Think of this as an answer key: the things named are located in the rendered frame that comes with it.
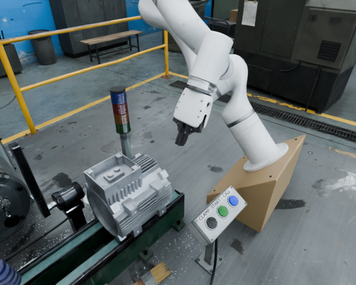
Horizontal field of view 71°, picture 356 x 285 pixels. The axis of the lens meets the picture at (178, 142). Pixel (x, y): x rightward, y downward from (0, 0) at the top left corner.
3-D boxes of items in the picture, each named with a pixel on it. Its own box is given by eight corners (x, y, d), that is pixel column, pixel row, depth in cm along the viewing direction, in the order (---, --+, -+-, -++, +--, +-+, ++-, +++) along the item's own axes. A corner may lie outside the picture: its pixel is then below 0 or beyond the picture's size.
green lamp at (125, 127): (121, 135, 102) (120, 126, 100) (113, 130, 106) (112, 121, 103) (133, 129, 106) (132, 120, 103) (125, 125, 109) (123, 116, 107)
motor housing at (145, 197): (125, 252, 72) (116, 209, 61) (91, 215, 83) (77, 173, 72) (173, 212, 84) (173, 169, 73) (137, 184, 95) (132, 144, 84)
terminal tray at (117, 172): (109, 210, 66) (104, 190, 61) (87, 189, 71) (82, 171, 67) (143, 186, 73) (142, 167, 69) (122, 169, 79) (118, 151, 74)
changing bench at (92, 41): (134, 49, 597) (132, 29, 572) (144, 51, 580) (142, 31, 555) (83, 63, 509) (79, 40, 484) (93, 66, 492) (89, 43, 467)
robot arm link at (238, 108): (226, 126, 105) (196, 78, 103) (265, 101, 101) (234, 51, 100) (229, 129, 93) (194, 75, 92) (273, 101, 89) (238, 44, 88)
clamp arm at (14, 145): (43, 220, 72) (8, 150, 58) (38, 214, 74) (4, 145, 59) (54, 212, 74) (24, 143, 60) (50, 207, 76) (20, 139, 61)
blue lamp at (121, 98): (117, 106, 95) (115, 95, 92) (108, 101, 98) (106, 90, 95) (129, 100, 98) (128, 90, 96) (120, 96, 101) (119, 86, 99)
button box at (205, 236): (203, 247, 64) (212, 244, 60) (185, 225, 66) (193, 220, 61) (238, 209, 74) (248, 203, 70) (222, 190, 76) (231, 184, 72)
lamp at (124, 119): (120, 126, 100) (118, 116, 97) (112, 121, 103) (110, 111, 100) (132, 120, 103) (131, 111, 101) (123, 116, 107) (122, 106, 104)
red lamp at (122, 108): (118, 116, 97) (117, 106, 95) (110, 111, 100) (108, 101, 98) (131, 111, 101) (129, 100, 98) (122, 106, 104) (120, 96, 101)
